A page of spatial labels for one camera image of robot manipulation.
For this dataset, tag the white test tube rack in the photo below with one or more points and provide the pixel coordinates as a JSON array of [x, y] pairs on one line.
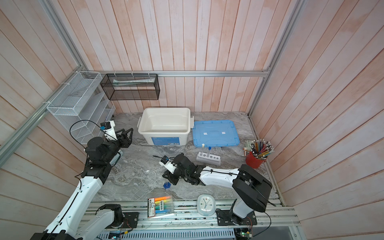
[[208, 158]]

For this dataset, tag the blue plastic bin lid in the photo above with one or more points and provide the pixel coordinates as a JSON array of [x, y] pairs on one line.
[[221, 133]]

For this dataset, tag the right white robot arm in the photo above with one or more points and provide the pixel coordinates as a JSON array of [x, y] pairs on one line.
[[252, 188]]

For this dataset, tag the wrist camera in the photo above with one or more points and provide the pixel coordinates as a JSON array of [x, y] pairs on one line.
[[108, 129], [168, 164]]

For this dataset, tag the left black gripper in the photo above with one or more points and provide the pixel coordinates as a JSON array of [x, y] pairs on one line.
[[125, 144]]

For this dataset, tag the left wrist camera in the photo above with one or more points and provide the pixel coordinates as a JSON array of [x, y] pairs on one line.
[[108, 129]]

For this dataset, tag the highlighter marker pack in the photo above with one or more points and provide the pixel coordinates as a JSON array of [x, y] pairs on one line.
[[159, 207]]

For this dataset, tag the colored pencils bundle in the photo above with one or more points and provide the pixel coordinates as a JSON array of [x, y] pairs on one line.
[[261, 149]]

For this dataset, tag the white wire mesh shelf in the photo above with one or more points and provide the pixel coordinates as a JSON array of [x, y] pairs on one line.
[[80, 107]]

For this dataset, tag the blue hexagonal bottle cap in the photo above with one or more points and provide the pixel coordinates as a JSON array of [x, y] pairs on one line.
[[167, 185]]

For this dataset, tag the black wire mesh basket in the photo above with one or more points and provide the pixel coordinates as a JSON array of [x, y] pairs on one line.
[[132, 86]]

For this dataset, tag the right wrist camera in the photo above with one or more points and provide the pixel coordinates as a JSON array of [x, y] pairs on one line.
[[168, 164]]

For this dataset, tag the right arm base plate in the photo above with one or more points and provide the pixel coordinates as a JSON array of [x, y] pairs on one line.
[[228, 218]]

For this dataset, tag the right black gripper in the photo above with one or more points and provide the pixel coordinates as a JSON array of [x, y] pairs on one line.
[[171, 177]]

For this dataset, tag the clear glass petri dish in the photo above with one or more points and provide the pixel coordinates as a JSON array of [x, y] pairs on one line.
[[148, 177]]

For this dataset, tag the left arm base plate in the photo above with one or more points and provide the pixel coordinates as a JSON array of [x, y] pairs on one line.
[[125, 220]]

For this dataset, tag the white round clock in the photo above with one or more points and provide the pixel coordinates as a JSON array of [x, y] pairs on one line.
[[206, 205]]

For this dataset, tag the blue capped test tube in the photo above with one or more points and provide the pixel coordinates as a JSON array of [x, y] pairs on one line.
[[209, 151]]

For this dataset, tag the white plastic storage bin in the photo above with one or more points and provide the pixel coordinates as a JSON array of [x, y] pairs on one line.
[[166, 126]]

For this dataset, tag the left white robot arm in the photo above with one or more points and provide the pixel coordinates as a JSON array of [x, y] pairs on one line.
[[66, 225]]

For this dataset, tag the red pencil cup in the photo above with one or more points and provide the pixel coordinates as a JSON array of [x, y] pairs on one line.
[[253, 162]]

